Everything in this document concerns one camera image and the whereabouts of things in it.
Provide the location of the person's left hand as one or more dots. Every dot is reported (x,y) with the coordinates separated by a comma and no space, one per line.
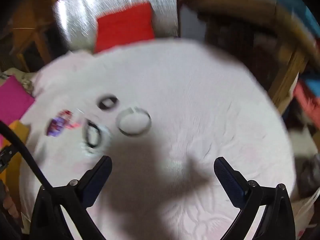
(10,203)

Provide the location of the beige patterned cloth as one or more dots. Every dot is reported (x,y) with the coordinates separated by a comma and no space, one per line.
(28,85)

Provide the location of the small orange box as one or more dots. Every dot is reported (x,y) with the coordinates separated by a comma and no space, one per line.
(17,130)

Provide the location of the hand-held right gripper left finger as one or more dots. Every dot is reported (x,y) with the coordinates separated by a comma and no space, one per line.
(93,185)

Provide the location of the wooden table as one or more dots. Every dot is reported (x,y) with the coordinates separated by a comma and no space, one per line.
(27,30)

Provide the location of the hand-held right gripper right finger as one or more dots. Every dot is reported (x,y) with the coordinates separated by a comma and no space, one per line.
(228,180)

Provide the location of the white plastic bag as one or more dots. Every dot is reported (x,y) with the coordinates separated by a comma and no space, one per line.
(306,212)

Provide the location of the silver foil mat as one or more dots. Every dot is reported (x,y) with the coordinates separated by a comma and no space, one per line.
(80,12)

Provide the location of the silver bangle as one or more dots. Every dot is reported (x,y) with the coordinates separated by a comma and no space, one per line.
(132,109)

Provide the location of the red cushion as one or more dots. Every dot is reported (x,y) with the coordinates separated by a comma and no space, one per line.
(125,30)

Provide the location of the pink cloth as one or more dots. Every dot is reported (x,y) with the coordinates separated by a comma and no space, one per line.
(13,102)

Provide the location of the blue cloth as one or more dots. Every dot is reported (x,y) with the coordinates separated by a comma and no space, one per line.
(295,2)

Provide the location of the coral cloth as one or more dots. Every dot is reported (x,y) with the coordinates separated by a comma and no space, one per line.
(307,100)

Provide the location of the white embossed blanket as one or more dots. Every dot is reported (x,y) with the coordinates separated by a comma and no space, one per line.
(190,100)

